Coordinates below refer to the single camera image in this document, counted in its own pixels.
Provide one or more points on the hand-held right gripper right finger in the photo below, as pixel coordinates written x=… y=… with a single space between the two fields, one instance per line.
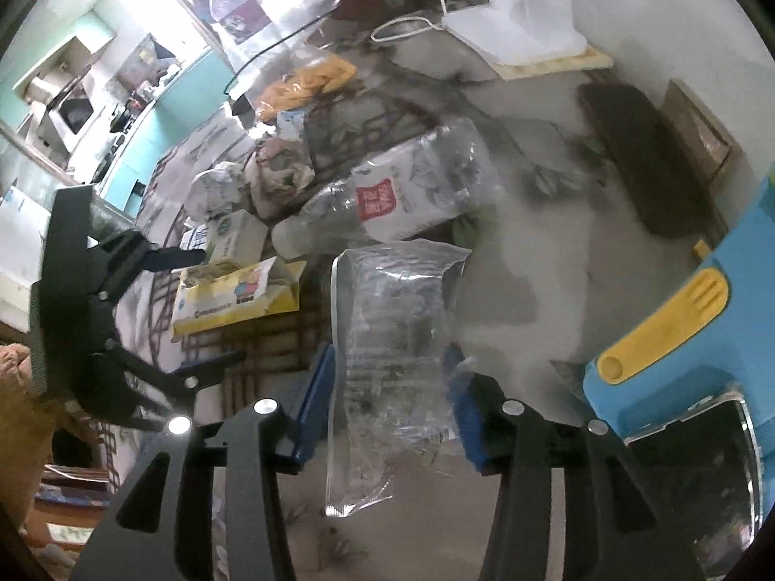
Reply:
x=472 y=429

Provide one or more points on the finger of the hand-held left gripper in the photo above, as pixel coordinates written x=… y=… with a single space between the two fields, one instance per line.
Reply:
x=194 y=378
x=175 y=259

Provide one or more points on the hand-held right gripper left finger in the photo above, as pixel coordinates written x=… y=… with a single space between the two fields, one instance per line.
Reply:
x=315 y=402

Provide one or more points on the yellow cardboard box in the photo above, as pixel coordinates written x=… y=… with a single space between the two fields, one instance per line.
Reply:
x=218 y=308

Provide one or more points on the clear plastic bag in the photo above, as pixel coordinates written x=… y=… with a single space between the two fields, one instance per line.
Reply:
x=387 y=327

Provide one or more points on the black lined trash bin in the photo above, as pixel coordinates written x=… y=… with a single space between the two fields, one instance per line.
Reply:
x=696 y=484

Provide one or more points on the person's left hand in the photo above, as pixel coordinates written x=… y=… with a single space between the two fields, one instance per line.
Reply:
x=18 y=423

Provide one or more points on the white green carton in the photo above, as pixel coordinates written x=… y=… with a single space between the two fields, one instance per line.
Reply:
x=236 y=236

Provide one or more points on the white crumpled plastic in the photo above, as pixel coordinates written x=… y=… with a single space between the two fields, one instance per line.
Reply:
x=212 y=187

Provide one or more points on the crumpled brownish paper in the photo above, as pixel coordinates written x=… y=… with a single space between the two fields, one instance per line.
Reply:
x=278 y=175

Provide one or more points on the teal kitchen cabinets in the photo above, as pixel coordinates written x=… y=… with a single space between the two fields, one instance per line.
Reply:
x=175 y=109

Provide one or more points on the range hood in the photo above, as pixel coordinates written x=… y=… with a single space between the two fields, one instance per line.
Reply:
x=69 y=112

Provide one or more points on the clear zip bag yellow snacks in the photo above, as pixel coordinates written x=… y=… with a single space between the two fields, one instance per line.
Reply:
x=303 y=82

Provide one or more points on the plastic bottle white red label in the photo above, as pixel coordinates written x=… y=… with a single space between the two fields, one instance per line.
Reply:
x=412 y=193

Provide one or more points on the dark oblong cushion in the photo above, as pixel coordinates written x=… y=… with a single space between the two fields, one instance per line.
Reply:
x=648 y=157

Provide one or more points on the brown cardboard box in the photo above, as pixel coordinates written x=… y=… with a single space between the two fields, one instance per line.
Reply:
x=708 y=127

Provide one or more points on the white plastic bag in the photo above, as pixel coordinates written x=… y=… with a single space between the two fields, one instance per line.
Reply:
x=533 y=12

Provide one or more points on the teal wall cabinet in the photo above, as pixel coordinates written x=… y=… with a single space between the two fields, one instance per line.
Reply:
x=66 y=30

